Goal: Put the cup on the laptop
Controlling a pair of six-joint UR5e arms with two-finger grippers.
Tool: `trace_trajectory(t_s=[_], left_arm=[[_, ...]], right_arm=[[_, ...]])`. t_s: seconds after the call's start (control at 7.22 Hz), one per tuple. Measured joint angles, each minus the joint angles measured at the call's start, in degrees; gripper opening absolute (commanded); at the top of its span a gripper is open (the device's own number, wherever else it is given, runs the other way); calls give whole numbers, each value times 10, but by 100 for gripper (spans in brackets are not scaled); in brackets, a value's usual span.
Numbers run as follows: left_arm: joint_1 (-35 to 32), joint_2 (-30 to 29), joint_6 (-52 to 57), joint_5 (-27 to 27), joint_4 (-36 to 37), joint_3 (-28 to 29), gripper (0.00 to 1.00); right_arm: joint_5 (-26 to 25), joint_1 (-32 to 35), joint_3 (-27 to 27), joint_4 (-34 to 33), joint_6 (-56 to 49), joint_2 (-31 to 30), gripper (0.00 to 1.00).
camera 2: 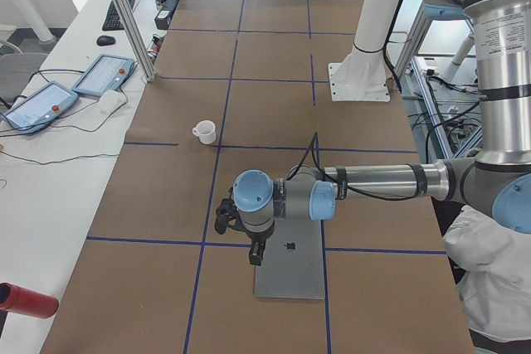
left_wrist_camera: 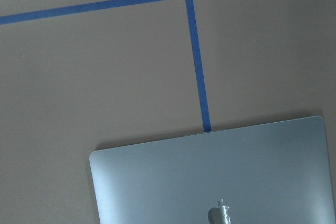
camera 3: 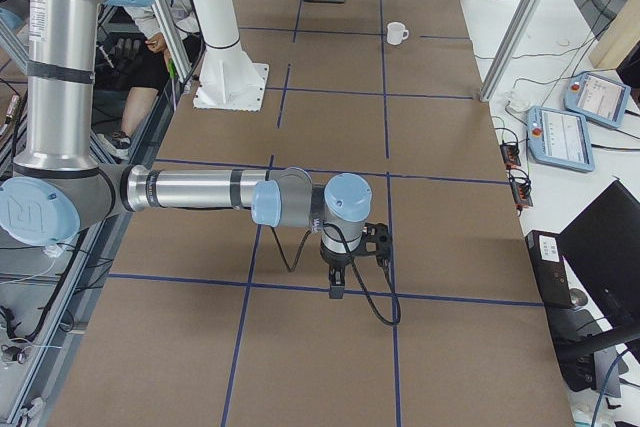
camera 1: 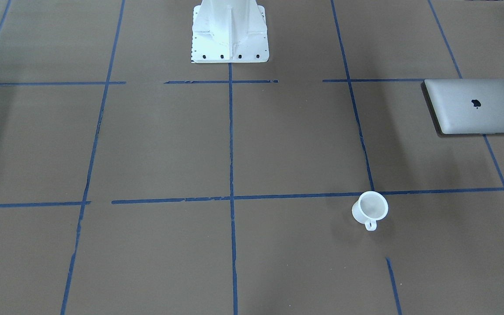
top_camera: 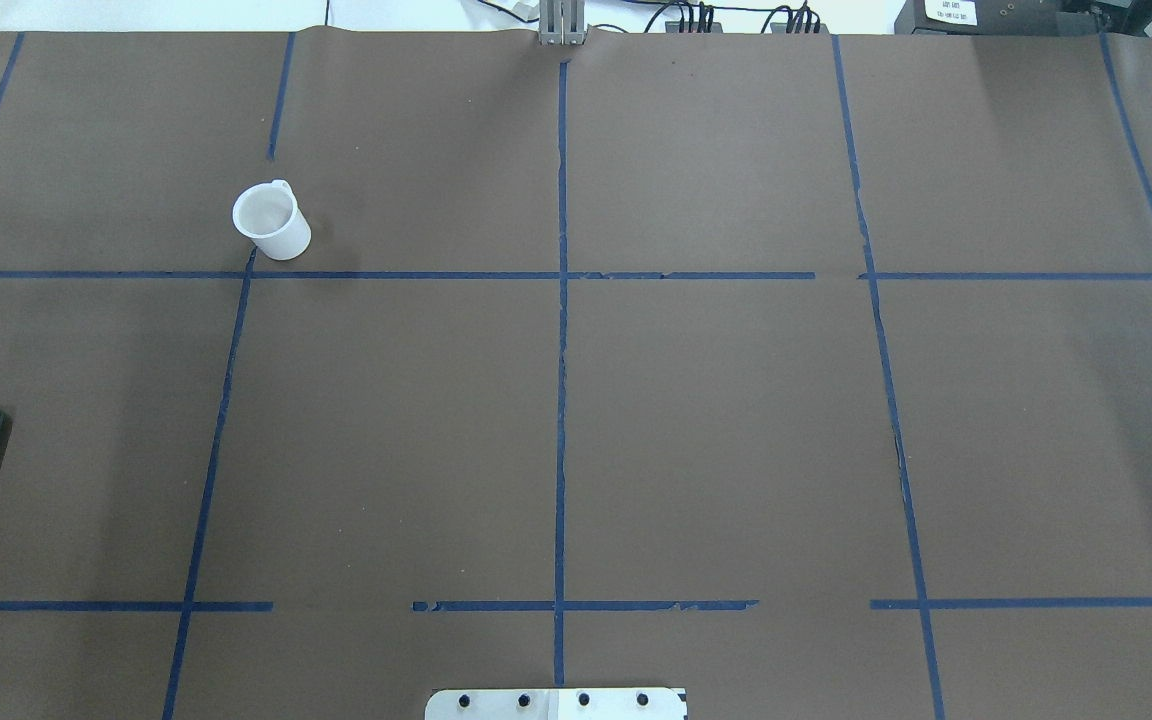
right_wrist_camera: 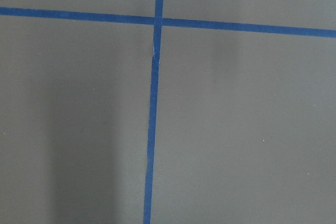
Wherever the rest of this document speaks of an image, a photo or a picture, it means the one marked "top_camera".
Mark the grey aluminium frame post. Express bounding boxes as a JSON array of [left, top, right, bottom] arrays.
[[538, 0, 588, 46]]

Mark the black power strip left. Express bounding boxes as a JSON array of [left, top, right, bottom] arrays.
[[664, 5, 722, 35]]

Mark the black power strip right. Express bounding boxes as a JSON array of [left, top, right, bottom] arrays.
[[760, 5, 828, 35]]

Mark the black power strip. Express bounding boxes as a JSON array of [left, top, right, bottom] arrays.
[[664, 5, 722, 35], [760, 5, 828, 35]]

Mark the black device with label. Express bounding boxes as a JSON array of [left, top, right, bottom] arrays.
[[893, 1, 1100, 37]]

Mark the white plastic cup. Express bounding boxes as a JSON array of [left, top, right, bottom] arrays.
[[230, 179, 312, 263]]

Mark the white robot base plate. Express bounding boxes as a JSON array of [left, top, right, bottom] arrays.
[[424, 687, 689, 719]]

